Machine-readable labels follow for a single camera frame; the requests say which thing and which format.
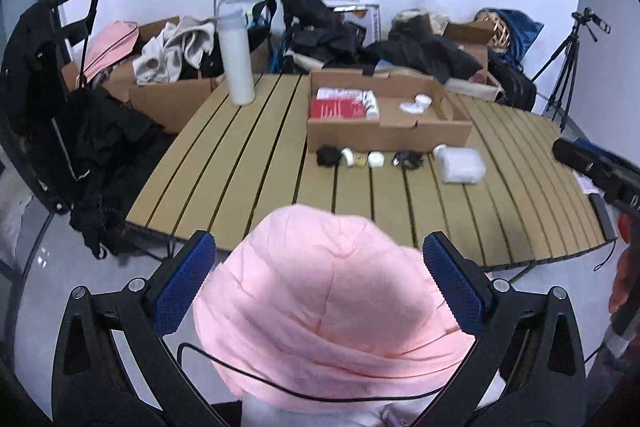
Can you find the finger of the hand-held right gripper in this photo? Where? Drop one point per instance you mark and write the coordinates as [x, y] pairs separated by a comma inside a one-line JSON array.
[[575, 155]]

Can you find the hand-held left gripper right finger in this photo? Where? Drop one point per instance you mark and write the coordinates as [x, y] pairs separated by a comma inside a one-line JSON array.
[[457, 288]]

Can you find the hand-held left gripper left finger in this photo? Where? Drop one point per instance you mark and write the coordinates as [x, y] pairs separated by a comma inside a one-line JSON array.
[[182, 288]]

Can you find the pink bucket hat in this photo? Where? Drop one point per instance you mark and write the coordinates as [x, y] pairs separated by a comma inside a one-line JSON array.
[[330, 302]]

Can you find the person's right hand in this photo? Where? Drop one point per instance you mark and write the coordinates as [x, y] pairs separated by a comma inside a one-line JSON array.
[[625, 279]]

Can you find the black flat device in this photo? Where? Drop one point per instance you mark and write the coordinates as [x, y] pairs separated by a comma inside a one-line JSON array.
[[602, 217]]

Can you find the black tripod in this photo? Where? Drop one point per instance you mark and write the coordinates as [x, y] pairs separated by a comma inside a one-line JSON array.
[[567, 67]]

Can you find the black bag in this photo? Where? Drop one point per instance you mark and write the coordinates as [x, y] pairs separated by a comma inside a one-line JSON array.
[[515, 86]]

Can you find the white plastic flat bottle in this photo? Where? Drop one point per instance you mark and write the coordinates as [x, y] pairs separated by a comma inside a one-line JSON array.
[[461, 164]]

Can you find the blue bag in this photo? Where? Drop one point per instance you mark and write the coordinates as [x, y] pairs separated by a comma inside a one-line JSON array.
[[522, 32]]

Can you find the wicker basket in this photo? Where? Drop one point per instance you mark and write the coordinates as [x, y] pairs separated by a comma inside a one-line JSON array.
[[494, 29]]

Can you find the black clothes on cart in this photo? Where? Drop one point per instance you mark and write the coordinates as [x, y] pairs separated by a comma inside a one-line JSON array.
[[112, 147]]

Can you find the open brown cardboard box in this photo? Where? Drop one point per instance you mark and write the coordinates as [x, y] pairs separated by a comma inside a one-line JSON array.
[[467, 38]]

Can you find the small beige jar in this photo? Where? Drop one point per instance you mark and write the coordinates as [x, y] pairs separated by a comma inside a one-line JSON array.
[[359, 160]]

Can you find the small white round jar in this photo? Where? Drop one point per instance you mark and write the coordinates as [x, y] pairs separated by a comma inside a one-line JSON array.
[[423, 100]]

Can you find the small white lidded jar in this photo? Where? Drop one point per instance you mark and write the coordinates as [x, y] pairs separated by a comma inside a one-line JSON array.
[[347, 154]]

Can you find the shallow cardboard box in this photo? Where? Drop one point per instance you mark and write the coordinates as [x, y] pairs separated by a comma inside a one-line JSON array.
[[387, 122]]

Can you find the black clothes heap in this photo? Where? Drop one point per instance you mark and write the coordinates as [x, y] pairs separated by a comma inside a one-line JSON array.
[[425, 53]]

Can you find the small black pouch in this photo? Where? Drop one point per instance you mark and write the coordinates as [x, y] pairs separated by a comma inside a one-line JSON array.
[[327, 155]]

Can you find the pale pink cloth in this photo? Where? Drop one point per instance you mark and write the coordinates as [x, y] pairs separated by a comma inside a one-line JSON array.
[[320, 416]]

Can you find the large cardboard box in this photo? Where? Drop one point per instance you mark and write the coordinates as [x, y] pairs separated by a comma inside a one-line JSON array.
[[170, 99]]

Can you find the white and red packet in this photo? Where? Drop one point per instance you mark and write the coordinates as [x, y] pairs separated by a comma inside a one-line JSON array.
[[342, 94]]

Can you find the black folding cart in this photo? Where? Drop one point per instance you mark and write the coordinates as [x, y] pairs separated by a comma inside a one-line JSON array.
[[47, 97]]

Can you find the tall white water bottle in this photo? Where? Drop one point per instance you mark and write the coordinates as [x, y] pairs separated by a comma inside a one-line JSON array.
[[236, 57]]

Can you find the beige clothes pile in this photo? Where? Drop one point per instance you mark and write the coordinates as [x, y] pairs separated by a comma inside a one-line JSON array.
[[172, 49]]

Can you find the white framed box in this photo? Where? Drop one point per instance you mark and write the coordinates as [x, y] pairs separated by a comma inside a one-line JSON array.
[[361, 21]]

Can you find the black jacket pile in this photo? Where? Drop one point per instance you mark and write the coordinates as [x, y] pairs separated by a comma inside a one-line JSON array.
[[320, 32]]

